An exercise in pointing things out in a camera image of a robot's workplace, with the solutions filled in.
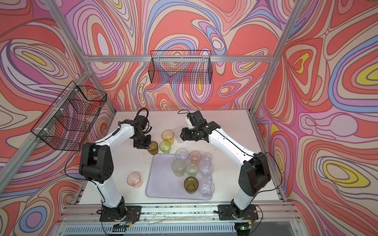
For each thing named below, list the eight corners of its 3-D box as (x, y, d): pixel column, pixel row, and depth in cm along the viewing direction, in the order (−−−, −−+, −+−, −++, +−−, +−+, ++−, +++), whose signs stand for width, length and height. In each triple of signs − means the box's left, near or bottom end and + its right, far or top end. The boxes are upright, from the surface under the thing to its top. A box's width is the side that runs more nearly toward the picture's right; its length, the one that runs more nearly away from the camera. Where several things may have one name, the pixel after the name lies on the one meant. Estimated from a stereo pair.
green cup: (160, 154, 97) (158, 148, 91) (161, 146, 101) (160, 140, 95) (170, 154, 97) (169, 148, 91) (171, 146, 101) (170, 140, 95)
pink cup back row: (188, 162, 93) (188, 156, 87) (191, 155, 96) (191, 149, 90) (199, 165, 92) (200, 159, 86) (201, 158, 95) (201, 152, 89)
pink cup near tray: (129, 188, 83) (125, 184, 78) (132, 176, 88) (128, 171, 82) (141, 188, 83) (138, 184, 78) (144, 176, 88) (141, 171, 82)
